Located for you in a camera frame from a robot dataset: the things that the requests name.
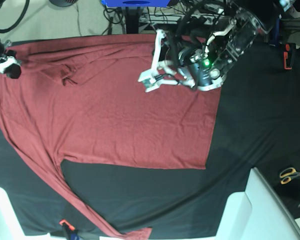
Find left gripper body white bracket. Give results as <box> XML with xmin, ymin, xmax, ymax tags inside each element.
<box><xmin>138</xmin><ymin>29</ymin><xmax>227</xmax><ymax>93</ymax></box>

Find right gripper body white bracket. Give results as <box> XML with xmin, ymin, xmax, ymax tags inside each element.
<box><xmin>0</xmin><ymin>55</ymin><xmax>21</xmax><ymax>75</ymax></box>

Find dark red long-sleeve shirt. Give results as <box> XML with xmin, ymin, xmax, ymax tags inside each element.
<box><xmin>0</xmin><ymin>34</ymin><xmax>221</xmax><ymax>240</ymax></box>

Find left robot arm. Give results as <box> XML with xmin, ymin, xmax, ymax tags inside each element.
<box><xmin>138</xmin><ymin>0</ymin><xmax>283</xmax><ymax>92</ymax></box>

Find white power strip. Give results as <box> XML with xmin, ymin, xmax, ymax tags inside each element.
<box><xmin>139</xmin><ymin>13</ymin><xmax>184</xmax><ymax>24</ymax></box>

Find blue plastic bin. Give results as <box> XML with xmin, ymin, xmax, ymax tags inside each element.
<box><xmin>100</xmin><ymin>0</ymin><xmax>170</xmax><ymax>8</ymax></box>

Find black table cloth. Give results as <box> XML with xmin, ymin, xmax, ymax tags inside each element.
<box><xmin>0</xmin><ymin>43</ymin><xmax>300</xmax><ymax>239</ymax></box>

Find red and black clamp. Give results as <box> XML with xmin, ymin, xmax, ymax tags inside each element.
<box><xmin>283</xmin><ymin>43</ymin><xmax>296</xmax><ymax>70</ymax></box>

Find blue and orange clamp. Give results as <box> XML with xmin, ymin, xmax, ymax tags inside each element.
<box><xmin>59</xmin><ymin>219</ymin><xmax>81</xmax><ymax>240</ymax></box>

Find white foam block right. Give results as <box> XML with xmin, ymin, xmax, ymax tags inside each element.
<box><xmin>215</xmin><ymin>167</ymin><xmax>300</xmax><ymax>240</ymax></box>

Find yellow handled scissors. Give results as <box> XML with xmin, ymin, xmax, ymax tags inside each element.
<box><xmin>279</xmin><ymin>167</ymin><xmax>300</xmax><ymax>185</ymax></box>

